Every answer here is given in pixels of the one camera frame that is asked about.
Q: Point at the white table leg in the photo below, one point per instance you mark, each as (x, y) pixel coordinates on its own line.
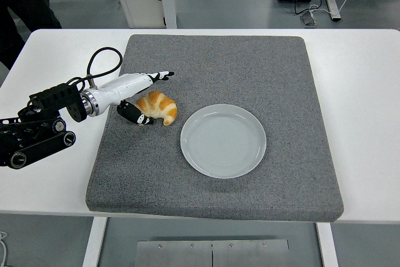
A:
(93, 245)
(328, 248)

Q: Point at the grey felt mat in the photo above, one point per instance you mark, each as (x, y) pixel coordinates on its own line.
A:
(218, 70)

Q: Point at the white and black hand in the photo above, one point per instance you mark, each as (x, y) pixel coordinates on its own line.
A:
(125, 87)

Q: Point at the clear plastic holder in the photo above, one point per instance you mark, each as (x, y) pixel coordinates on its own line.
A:
(308, 19)

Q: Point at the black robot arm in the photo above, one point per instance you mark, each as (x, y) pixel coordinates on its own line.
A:
(37, 145)

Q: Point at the golden croissant bread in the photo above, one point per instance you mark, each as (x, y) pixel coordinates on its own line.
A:
(159, 104)

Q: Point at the grey round plate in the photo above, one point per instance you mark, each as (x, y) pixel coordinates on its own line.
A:
(223, 142)

